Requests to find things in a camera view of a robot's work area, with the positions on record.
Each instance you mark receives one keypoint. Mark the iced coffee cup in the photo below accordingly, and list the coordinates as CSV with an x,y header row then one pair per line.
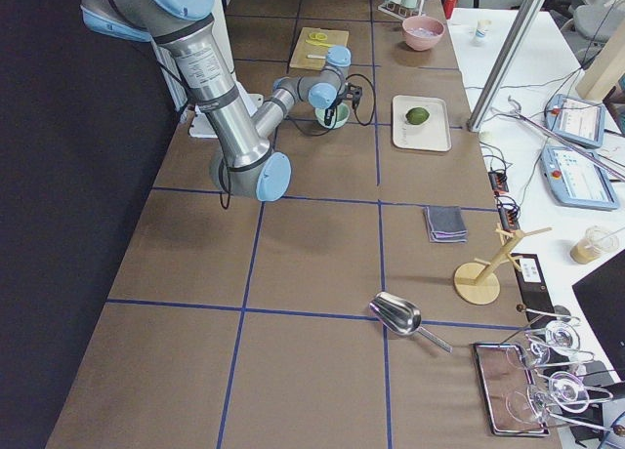
x,y
596,242

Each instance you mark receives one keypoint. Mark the metal scoop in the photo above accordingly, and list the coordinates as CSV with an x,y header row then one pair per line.
x,y
403,318

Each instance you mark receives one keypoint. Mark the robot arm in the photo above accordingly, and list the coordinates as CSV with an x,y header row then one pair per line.
x,y
245,164

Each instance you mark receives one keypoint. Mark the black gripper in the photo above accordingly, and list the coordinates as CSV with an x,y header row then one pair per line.
x,y
331,115

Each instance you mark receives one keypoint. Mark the black box with label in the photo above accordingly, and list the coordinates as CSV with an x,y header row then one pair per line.
x,y
532,284

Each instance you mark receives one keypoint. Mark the wooden mug tree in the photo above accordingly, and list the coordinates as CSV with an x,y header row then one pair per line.
x,y
476,282

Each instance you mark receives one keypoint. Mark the white rabbit tray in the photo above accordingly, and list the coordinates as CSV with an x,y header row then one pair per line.
x,y
434,135

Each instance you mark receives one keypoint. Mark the light green bowl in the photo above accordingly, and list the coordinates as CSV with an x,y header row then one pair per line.
x,y
334,117

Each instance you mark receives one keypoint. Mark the pink bowl with ice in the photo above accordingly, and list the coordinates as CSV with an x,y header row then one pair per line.
x,y
422,33

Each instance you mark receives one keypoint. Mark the far teach pendant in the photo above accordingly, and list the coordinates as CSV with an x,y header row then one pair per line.
x,y
576,120

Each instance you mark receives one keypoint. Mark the green avocado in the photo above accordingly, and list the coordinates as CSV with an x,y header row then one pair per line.
x,y
417,116

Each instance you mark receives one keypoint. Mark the near teach pendant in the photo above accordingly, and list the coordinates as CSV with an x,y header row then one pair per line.
x,y
576,181

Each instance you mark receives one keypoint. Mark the glass rack tray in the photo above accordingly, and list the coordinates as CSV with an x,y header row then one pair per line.
x,y
533,381

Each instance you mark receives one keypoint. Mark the reacher grabber tool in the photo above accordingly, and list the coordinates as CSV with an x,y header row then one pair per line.
x,y
551,135

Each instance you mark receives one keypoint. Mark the yellow plastic knife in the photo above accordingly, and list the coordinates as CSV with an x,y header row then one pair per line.
x,y
319,43

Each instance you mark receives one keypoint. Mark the aluminium frame post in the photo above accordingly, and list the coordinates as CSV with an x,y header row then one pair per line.
x,y
525,17

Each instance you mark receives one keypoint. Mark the grey folded cloth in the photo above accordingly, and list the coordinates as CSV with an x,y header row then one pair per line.
x,y
445,224

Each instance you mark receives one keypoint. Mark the power strip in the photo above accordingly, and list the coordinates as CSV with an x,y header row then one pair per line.
x,y
507,207

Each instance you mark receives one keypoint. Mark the paper cup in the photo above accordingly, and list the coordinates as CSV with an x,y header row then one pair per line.
x,y
481,31

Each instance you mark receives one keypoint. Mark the cup rack with wooden bar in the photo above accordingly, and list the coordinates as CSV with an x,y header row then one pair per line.
x,y
397,11

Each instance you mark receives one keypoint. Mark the bamboo cutting board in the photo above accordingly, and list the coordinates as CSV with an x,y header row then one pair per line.
x,y
302,49

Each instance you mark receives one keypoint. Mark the teach pendant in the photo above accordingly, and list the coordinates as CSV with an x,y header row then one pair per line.
x,y
576,181
576,120

